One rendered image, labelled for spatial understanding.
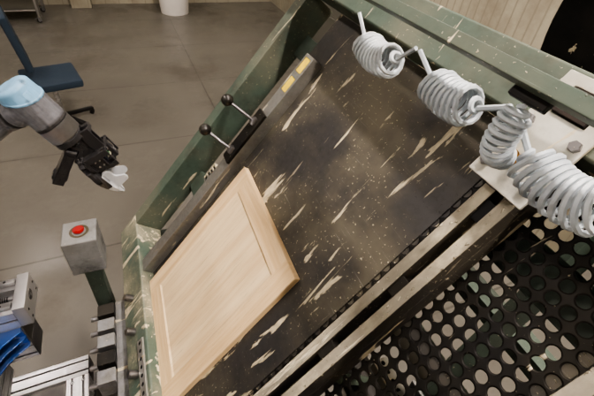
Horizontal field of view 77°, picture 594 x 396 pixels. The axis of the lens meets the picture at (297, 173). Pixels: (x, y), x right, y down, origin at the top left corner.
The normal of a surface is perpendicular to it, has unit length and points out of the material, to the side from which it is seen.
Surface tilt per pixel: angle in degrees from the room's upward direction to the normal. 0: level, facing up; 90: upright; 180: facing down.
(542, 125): 52
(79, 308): 0
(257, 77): 90
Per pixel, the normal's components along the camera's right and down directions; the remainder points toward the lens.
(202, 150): 0.37, 0.60
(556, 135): -0.68, -0.35
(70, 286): 0.09, -0.78
